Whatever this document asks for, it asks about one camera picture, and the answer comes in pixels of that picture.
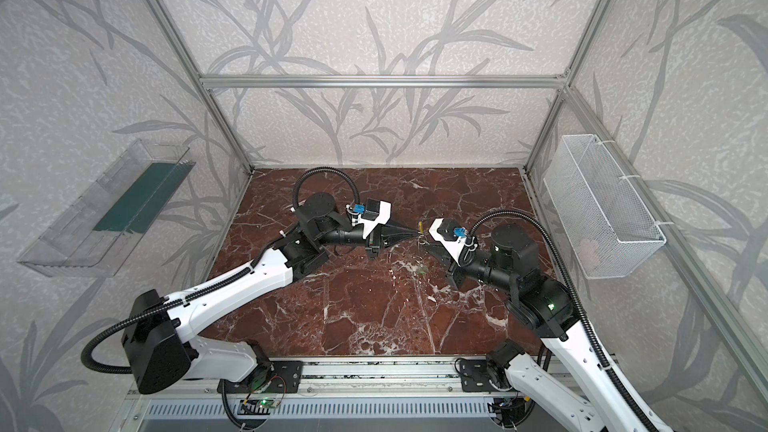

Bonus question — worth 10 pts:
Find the white wire mesh basket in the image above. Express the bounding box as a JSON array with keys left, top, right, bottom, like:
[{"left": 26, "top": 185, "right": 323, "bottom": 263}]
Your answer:
[{"left": 544, "top": 134, "right": 666, "bottom": 280}]

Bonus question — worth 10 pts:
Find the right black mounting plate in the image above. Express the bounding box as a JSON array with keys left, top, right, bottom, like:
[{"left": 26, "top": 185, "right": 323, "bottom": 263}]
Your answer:
[{"left": 454, "top": 357, "right": 510, "bottom": 393}]

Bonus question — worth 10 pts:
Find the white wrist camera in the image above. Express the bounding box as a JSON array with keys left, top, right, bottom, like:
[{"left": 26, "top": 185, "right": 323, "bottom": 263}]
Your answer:
[
  {"left": 347, "top": 199, "right": 392, "bottom": 239},
  {"left": 429, "top": 218, "right": 477, "bottom": 265}
]

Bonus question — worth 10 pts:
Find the clear plastic wall tray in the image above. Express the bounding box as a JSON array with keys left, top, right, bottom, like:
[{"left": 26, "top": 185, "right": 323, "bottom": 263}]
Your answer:
[{"left": 19, "top": 139, "right": 196, "bottom": 278}]

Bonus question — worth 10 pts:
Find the pink object in basket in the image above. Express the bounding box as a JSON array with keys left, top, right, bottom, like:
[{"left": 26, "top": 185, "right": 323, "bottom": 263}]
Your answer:
[{"left": 576, "top": 238, "right": 601, "bottom": 271}]

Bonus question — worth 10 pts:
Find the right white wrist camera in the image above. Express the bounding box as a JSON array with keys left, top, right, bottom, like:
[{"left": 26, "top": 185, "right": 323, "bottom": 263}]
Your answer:
[{"left": 429, "top": 218, "right": 477, "bottom": 265}]

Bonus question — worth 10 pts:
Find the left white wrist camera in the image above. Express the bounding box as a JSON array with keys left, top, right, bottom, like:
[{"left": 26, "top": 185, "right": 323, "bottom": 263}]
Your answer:
[{"left": 347, "top": 199, "right": 392, "bottom": 239}]

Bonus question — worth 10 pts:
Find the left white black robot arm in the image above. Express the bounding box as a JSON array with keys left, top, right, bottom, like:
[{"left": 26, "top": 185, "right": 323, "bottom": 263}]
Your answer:
[{"left": 80, "top": 167, "right": 419, "bottom": 395}]

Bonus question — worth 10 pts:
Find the aluminium frame crossbar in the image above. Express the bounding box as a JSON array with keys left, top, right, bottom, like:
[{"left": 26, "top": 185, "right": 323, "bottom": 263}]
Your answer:
[{"left": 200, "top": 74, "right": 566, "bottom": 89}]

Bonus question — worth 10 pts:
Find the black mounting plate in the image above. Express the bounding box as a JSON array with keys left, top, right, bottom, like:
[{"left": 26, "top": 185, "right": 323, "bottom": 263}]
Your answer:
[
  {"left": 454, "top": 357, "right": 510, "bottom": 393},
  {"left": 217, "top": 360, "right": 304, "bottom": 395}
]

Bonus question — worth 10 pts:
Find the green led circuit board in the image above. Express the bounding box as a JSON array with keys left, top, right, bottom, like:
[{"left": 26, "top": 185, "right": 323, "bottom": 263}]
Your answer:
[{"left": 238, "top": 397, "right": 282, "bottom": 416}]

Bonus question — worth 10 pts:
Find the slotted grey cable duct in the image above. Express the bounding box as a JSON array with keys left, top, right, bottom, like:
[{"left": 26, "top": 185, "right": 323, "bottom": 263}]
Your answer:
[{"left": 144, "top": 397, "right": 491, "bottom": 420}]

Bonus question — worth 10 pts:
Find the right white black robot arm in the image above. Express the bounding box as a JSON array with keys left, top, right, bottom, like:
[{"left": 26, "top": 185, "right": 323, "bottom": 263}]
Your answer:
[{"left": 427, "top": 208, "right": 670, "bottom": 431}]

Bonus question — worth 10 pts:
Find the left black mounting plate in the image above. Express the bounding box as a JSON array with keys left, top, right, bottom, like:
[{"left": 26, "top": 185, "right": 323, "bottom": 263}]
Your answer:
[{"left": 217, "top": 360, "right": 304, "bottom": 395}]

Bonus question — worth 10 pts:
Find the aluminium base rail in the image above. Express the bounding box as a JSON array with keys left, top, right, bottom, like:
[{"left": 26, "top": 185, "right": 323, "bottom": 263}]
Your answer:
[{"left": 125, "top": 355, "right": 631, "bottom": 400}]

